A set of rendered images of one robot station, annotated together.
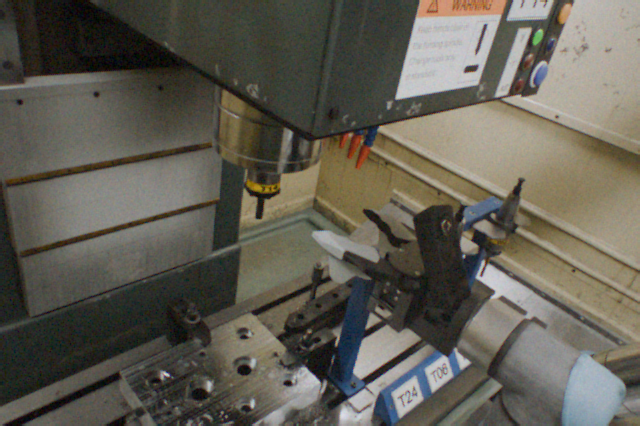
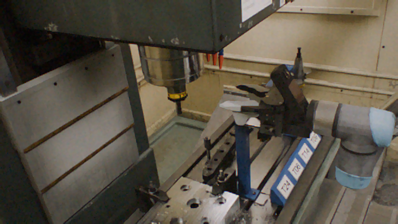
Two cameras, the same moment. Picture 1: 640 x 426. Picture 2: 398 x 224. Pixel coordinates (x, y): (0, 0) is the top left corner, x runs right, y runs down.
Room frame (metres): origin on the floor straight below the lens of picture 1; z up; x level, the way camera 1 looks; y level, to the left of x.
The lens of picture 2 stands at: (-0.19, 0.14, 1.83)
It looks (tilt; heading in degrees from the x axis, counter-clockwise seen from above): 30 degrees down; 353
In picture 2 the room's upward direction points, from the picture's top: 6 degrees counter-clockwise
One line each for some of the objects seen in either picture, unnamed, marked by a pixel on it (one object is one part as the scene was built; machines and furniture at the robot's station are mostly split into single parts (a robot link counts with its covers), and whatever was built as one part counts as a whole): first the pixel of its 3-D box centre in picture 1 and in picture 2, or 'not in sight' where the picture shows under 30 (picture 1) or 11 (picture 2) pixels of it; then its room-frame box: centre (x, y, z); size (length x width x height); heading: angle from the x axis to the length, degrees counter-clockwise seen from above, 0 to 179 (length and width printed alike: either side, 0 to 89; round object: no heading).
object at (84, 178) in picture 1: (127, 189); (84, 134); (0.98, 0.42, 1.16); 0.48 x 0.05 x 0.51; 138
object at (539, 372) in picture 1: (554, 382); (363, 126); (0.41, -0.27, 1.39); 0.11 x 0.08 x 0.09; 52
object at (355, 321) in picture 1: (353, 327); (243, 160); (0.80, -0.12, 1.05); 0.10 x 0.05 x 0.30; 48
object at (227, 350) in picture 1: (222, 386); (186, 218); (0.67, 0.11, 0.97); 0.29 x 0.23 x 0.05; 138
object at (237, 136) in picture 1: (272, 109); (171, 52); (0.68, 0.09, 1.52); 0.16 x 0.16 x 0.12
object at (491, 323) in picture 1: (489, 331); (324, 117); (0.46, -0.21, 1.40); 0.08 x 0.05 x 0.08; 142
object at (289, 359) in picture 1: (306, 356); (223, 186); (0.77, -0.03, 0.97); 0.13 x 0.03 x 0.15; 138
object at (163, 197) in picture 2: (189, 329); (153, 198); (0.78, 0.21, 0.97); 0.13 x 0.03 x 0.15; 48
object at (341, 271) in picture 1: (341, 262); (239, 114); (0.53, -0.04, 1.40); 0.09 x 0.03 x 0.06; 76
